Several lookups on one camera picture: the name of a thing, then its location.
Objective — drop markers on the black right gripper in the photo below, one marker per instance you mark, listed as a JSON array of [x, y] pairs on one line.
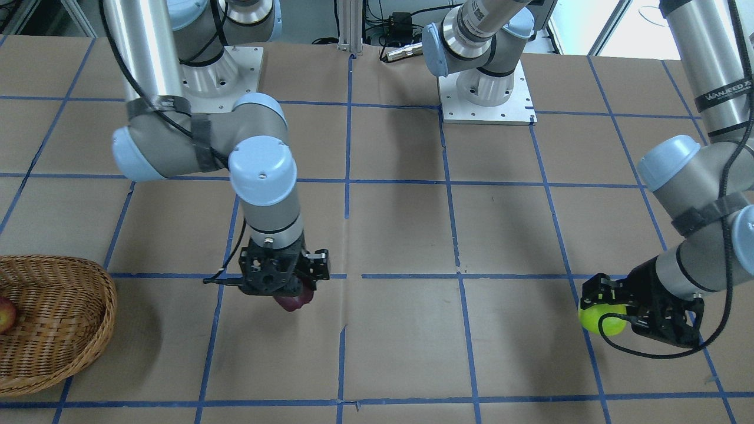
[[316, 264]]

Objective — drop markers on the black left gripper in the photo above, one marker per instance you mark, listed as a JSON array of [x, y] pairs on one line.
[[643, 284]]

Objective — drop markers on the dark red apple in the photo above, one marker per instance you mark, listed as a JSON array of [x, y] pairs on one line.
[[293, 303]]

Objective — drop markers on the red apple with yellow patch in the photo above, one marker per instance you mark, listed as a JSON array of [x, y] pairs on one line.
[[8, 314]]

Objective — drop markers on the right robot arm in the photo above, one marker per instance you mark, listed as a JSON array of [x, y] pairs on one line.
[[164, 138]]

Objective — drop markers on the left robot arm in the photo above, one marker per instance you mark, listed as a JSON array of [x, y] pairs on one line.
[[701, 188]]

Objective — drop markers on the woven wicker basket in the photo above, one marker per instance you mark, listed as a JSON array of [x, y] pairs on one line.
[[65, 317]]

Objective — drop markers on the silver metal connector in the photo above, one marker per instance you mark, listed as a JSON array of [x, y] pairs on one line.
[[402, 53]]

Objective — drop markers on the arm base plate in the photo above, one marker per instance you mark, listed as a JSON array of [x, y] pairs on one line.
[[486, 109], [216, 87]]

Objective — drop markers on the aluminium frame post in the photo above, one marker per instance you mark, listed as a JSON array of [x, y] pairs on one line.
[[350, 23]]

